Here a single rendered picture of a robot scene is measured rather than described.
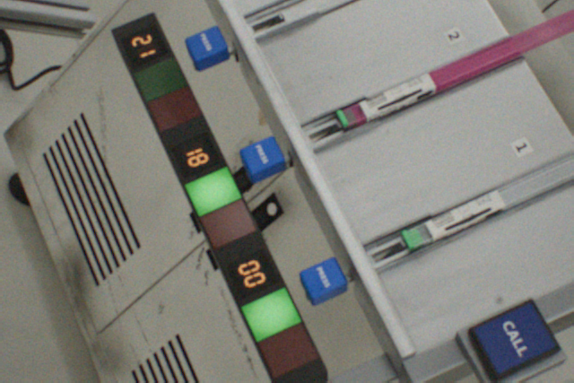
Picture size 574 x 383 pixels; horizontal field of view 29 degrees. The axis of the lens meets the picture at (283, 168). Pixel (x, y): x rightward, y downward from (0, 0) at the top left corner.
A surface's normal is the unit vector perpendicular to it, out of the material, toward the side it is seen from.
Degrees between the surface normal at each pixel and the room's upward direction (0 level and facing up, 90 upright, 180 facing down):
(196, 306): 90
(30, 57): 0
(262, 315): 48
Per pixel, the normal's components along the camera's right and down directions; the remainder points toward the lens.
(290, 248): -0.65, -0.02
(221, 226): -0.05, -0.39
